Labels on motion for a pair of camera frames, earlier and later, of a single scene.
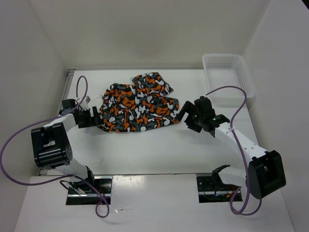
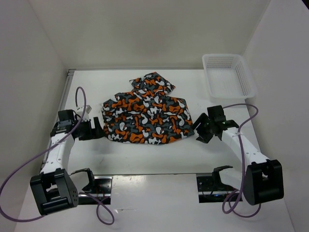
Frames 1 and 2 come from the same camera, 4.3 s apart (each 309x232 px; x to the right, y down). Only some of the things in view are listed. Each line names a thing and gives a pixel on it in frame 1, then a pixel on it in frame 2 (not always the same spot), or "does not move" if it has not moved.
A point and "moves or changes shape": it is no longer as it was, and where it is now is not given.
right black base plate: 209,192 does not move
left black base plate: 103,184 does not move
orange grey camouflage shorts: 142,106 moves or changes shape
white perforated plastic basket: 224,70 does not move
